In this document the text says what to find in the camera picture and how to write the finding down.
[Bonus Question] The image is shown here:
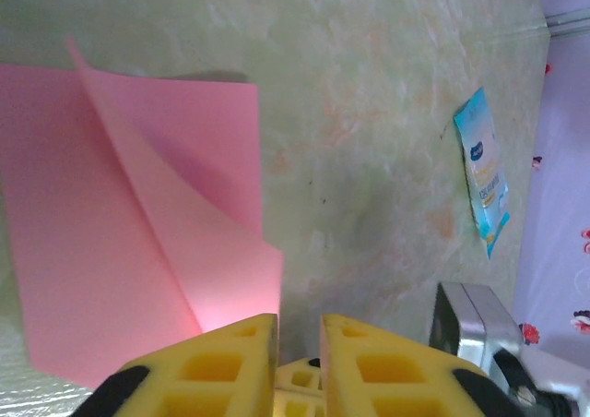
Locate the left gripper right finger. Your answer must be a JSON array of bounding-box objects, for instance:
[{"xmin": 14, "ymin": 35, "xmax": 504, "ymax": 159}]
[{"xmin": 321, "ymin": 314, "xmax": 525, "ymax": 417}]

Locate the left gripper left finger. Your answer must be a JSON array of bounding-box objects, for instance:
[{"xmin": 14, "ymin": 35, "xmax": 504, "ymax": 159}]
[{"xmin": 77, "ymin": 314, "xmax": 280, "ymax": 417}]

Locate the pink paper sheet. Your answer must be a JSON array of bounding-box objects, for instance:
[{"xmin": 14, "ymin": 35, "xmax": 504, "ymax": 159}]
[{"xmin": 0, "ymin": 36, "xmax": 285, "ymax": 390}]

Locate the blue snack sachet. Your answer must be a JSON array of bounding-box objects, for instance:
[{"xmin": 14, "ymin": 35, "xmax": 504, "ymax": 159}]
[{"xmin": 453, "ymin": 87, "xmax": 512, "ymax": 260}]

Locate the aluminium frame post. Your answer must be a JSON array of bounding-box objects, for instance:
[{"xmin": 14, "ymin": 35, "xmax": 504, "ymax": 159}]
[{"xmin": 545, "ymin": 9, "xmax": 590, "ymax": 39}]

